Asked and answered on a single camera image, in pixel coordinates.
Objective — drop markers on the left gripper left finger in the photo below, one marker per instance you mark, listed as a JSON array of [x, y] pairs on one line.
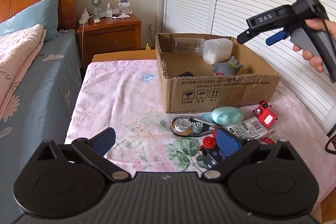
[[92, 151]]

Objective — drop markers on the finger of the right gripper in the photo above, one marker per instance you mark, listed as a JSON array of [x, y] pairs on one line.
[[282, 35]]

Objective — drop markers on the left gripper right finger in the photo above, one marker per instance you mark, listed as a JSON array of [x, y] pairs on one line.
[[240, 152]]

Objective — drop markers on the medical cotton swab container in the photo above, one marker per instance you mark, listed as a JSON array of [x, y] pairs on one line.
[[217, 50]]

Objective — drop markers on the black digital timer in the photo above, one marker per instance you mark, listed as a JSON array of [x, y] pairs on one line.
[[186, 74]]

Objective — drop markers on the person right hand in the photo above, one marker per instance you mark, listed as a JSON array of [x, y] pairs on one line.
[[316, 39]]

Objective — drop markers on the white barcode blister pack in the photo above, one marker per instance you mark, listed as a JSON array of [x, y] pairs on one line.
[[250, 128]]

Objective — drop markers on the bottle of golden capsules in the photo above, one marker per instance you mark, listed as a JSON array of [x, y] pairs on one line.
[[272, 137]]

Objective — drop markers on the red toy train sharpener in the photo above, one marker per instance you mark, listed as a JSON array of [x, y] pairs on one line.
[[265, 114]]

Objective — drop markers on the black robot toy red buttons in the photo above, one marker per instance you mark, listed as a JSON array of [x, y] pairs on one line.
[[210, 151]]

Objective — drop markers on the mint green oval case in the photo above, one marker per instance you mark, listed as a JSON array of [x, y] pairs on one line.
[[227, 116]]

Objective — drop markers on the grey elephant toy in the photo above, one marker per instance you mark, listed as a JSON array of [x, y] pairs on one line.
[[229, 68]]

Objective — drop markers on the pink floral table cloth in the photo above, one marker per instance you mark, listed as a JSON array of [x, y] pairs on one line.
[[126, 96]]

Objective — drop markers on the blue bed sheet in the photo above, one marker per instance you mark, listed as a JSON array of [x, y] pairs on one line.
[[40, 108]]

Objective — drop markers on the correction tape dispenser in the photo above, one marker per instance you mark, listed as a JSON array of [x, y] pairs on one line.
[[187, 126]]

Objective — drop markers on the clear plastic jar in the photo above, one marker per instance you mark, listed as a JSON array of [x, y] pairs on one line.
[[188, 45]]

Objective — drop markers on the cardboard box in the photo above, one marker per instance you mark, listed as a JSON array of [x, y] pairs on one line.
[[255, 82]]

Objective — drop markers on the wooden nightstand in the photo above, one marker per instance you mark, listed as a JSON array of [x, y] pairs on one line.
[[110, 35]]

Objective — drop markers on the pink floral quilt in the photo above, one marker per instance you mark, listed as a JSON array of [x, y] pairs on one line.
[[18, 51]]

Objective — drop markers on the white power strip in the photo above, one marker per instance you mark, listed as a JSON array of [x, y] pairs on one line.
[[84, 17]]

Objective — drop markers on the clear spray bottle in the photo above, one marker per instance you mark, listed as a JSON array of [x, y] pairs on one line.
[[109, 11]]

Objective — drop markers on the blue pillow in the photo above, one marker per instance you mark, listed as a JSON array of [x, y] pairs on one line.
[[44, 12]]

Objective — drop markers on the white stand gadget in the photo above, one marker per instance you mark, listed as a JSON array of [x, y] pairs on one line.
[[124, 6]]

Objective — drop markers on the small green desk fan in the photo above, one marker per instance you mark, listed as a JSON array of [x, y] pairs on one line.
[[96, 5]]

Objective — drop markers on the wall power outlet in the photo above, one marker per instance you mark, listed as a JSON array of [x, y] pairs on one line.
[[149, 27]]

